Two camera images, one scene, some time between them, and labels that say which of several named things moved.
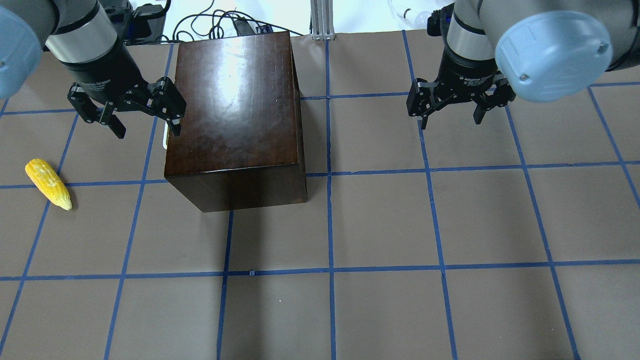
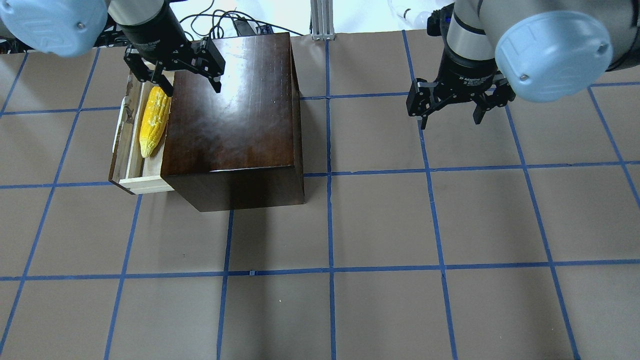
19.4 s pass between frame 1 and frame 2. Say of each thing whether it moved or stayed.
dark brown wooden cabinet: stayed
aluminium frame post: stayed
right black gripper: stayed
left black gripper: moved
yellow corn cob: moved
